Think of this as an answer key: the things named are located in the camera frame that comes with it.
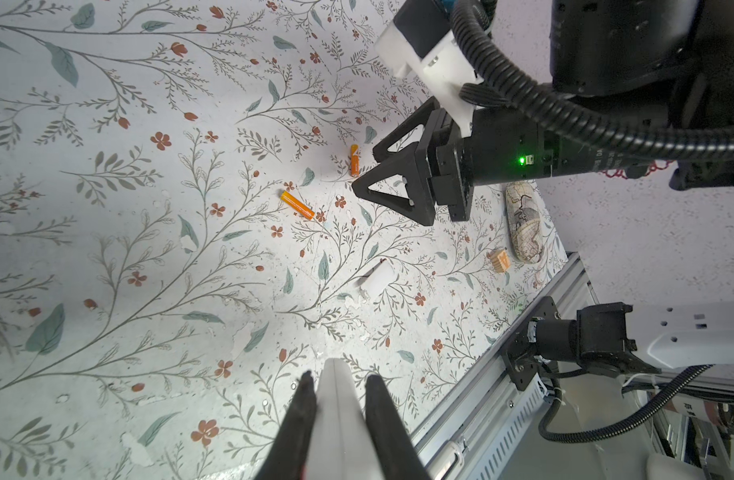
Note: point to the small orange block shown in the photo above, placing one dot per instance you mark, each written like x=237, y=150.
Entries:
x=499, y=260

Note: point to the white battery cover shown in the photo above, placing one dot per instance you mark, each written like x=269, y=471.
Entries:
x=377, y=281

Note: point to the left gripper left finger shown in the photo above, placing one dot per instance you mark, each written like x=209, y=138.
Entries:
x=288, y=454

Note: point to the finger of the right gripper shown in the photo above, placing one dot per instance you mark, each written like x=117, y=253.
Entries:
x=418, y=118
x=400, y=182

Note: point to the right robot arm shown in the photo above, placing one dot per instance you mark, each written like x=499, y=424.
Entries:
x=630, y=87

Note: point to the patterned oval stone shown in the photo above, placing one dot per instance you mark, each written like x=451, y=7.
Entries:
x=524, y=221

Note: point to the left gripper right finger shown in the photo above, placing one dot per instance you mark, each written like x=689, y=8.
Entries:
x=394, y=449

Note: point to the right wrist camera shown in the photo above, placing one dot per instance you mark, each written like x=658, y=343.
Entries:
x=419, y=40

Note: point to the orange battery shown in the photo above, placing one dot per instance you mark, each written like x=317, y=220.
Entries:
x=354, y=162
x=297, y=205

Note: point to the white remote control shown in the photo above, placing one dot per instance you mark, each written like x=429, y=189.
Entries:
x=340, y=445

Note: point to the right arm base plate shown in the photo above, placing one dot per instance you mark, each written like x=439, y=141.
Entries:
x=520, y=350

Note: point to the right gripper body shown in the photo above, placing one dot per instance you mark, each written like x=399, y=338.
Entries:
x=504, y=147

